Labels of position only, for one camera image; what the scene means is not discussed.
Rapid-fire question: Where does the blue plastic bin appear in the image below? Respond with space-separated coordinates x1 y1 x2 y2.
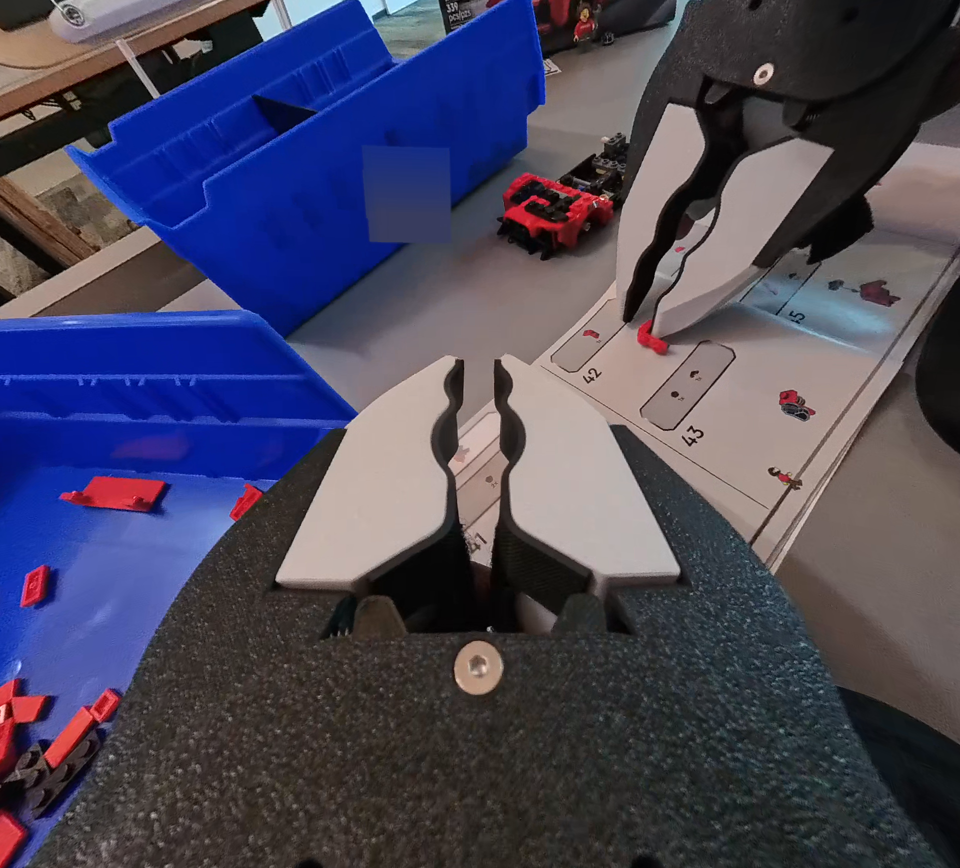
0 310 359 855

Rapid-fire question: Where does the lego instruction booklet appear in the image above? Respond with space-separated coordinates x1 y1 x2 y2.
448 178 960 574

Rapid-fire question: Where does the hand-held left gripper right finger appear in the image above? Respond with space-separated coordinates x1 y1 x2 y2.
492 354 684 590

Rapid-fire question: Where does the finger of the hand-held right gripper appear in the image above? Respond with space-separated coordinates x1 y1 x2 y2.
648 136 840 340
615 103 723 325

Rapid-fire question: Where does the blue bin with black divider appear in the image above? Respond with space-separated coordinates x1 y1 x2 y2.
66 0 549 338

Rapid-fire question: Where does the red and black lego car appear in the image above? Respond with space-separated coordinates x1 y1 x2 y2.
496 131 633 261

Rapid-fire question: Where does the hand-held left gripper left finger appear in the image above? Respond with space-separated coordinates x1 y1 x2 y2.
273 355 466 593

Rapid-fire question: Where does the pile of red lego pieces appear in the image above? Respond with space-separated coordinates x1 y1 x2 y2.
0 474 265 855

